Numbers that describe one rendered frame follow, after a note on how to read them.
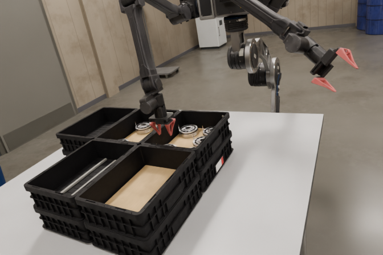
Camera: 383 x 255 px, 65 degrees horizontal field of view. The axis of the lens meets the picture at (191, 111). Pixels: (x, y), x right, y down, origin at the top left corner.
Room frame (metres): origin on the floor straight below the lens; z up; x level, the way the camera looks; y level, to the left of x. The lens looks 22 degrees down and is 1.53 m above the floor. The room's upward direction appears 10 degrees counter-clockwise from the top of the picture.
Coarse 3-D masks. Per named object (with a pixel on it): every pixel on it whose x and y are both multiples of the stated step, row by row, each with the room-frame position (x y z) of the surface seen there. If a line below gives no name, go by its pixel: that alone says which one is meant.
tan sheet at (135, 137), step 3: (153, 129) 1.60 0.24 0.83; (135, 132) 1.61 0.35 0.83; (150, 132) 1.57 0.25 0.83; (129, 135) 1.58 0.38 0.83; (132, 135) 1.57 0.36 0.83; (135, 135) 1.56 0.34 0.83; (138, 135) 1.55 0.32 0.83; (141, 135) 1.55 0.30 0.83; (144, 135) 1.54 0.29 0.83; (126, 138) 1.54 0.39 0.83; (129, 138) 1.54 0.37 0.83; (132, 138) 1.53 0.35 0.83; (135, 138) 1.52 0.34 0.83; (138, 138) 1.52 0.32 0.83; (141, 138) 1.51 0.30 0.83; (135, 141) 1.49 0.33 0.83; (138, 141) 1.48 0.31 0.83
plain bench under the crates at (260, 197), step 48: (240, 144) 1.48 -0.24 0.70; (288, 144) 1.39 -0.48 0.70; (0, 192) 1.42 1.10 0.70; (240, 192) 1.07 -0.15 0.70; (288, 192) 1.01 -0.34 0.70; (0, 240) 1.03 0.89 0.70; (48, 240) 0.98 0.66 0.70; (192, 240) 0.84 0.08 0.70; (240, 240) 0.81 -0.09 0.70; (288, 240) 0.77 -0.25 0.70
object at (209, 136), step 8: (200, 112) 1.50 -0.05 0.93; (208, 112) 1.48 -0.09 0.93; (216, 112) 1.46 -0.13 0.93; (224, 112) 1.44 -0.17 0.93; (224, 120) 1.35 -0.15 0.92; (216, 128) 1.27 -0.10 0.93; (152, 136) 1.31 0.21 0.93; (208, 136) 1.20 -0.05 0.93; (144, 144) 1.23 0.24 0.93; (152, 144) 1.22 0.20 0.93; (200, 144) 1.14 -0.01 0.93
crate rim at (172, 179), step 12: (192, 156) 1.05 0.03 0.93; (180, 168) 0.97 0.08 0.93; (96, 180) 0.99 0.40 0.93; (168, 180) 0.91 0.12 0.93; (84, 192) 0.93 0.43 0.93; (156, 192) 0.85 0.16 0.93; (84, 204) 0.87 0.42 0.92; (96, 204) 0.84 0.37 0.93; (120, 216) 0.79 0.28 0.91; (132, 216) 0.76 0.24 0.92; (144, 216) 0.76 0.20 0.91
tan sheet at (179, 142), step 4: (200, 128) 1.51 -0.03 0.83; (200, 132) 1.46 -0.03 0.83; (176, 136) 1.46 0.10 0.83; (196, 136) 1.42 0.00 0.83; (200, 136) 1.41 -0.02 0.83; (172, 140) 1.42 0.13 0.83; (176, 140) 1.41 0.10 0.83; (180, 140) 1.41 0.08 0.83; (184, 140) 1.40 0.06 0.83; (188, 140) 1.39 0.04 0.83; (192, 140) 1.38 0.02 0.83; (176, 144) 1.37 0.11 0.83; (180, 144) 1.36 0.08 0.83; (184, 144) 1.35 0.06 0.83; (188, 144) 1.35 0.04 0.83; (192, 144) 1.34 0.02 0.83
